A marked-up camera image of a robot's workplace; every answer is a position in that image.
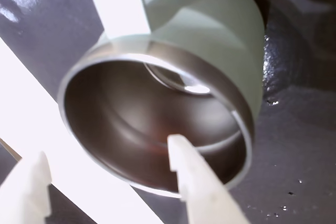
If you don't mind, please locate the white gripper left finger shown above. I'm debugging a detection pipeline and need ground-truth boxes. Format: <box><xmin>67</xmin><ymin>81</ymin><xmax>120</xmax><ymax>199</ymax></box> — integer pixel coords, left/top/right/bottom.
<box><xmin>0</xmin><ymin>151</ymin><xmax>53</xmax><ymax>224</ymax></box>

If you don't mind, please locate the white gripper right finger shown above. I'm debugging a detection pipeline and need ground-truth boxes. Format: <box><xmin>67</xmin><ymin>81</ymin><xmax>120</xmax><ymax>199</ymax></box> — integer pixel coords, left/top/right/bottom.
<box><xmin>167</xmin><ymin>134</ymin><xmax>250</xmax><ymax>224</ymax></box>

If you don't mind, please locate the black glossy mat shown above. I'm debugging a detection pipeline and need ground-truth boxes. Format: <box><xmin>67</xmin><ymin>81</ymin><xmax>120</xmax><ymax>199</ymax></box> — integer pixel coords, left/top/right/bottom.
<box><xmin>0</xmin><ymin>0</ymin><xmax>336</xmax><ymax>224</ymax></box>

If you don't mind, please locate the pale green steel mug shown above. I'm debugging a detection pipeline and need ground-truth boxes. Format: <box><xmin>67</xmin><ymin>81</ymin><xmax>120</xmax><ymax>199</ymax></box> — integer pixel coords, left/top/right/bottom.
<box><xmin>57</xmin><ymin>0</ymin><xmax>265</xmax><ymax>200</ymax></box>

